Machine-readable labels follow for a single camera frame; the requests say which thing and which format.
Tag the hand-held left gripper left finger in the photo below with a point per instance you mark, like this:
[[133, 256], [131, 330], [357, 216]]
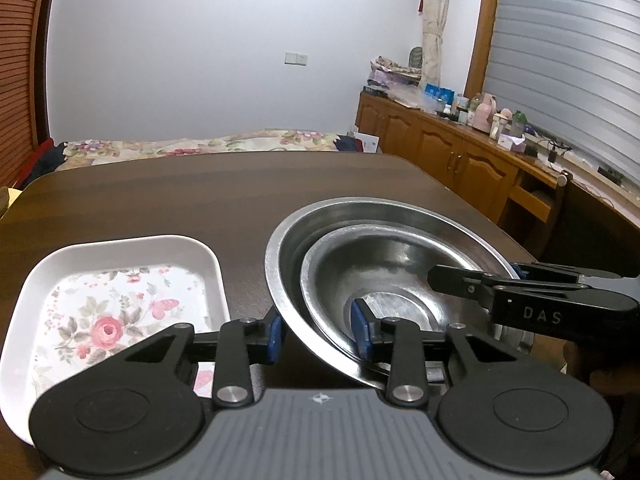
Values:
[[275, 337]]

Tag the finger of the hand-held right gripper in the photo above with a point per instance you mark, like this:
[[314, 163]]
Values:
[[565, 272], [457, 282]]

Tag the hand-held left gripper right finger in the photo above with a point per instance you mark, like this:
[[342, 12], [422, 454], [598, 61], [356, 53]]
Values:
[[361, 330]]

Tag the small flared steel bowl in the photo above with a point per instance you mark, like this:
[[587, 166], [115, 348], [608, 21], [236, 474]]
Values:
[[400, 270]]

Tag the large steel bowl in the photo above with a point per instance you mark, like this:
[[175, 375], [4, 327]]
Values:
[[430, 220]]

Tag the white floral square plate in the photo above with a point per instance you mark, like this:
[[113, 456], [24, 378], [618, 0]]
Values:
[[115, 300]]

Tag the dark wooden chair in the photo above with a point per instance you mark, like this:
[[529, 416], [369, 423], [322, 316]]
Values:
[[595, 225]]

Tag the black power adapter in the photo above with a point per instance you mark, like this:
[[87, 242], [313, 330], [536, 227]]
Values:
[[553, 152]]

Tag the wooden cabinet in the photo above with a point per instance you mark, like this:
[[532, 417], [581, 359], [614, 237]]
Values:
[[450, 160]]

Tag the white tissue box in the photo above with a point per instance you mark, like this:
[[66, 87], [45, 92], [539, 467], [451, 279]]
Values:
[[512, 142]]

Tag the green bottle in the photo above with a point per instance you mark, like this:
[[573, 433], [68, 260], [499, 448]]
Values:
[[518, 122]]

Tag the pink capped jar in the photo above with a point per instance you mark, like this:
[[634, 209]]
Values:
[[500, 125]]

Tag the white paper bag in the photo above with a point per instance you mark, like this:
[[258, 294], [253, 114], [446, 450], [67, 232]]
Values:
[[367, 142]]

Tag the pink bottle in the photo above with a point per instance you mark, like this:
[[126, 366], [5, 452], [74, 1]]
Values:
[[484, 115]]

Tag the clear plastic bag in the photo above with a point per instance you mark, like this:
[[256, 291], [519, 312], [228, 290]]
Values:
[[410, 100]]

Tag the blue box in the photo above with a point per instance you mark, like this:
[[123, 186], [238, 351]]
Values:
[[440, 94]]

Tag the floral bedspread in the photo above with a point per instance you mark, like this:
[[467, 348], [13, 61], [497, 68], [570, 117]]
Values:
[[210, 144]]

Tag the grey window blind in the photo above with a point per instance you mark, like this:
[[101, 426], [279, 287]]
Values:
[[575, 60]]

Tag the pile of folded cloths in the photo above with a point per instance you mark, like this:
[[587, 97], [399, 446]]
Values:
[[392, 72]]

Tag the green round fan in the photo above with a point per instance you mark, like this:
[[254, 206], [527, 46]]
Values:
[[416, 57]]

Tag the cream patterned curtain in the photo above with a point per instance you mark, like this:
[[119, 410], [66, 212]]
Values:
[[437, 20]]

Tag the dark red and navy clothing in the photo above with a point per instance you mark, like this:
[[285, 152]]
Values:
[[42, 162]]

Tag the yellow plush toy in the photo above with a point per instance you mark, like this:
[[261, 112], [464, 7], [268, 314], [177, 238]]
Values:
[[6, 202]]

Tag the wooden louvered wardrobe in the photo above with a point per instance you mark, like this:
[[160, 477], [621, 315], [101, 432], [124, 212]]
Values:
[[22, 60]]

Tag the wooden window frame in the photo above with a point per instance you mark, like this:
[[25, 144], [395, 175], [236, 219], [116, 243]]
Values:
[[482, 30]]

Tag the white wall switch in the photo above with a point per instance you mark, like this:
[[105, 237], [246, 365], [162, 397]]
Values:
[[295, 58]]

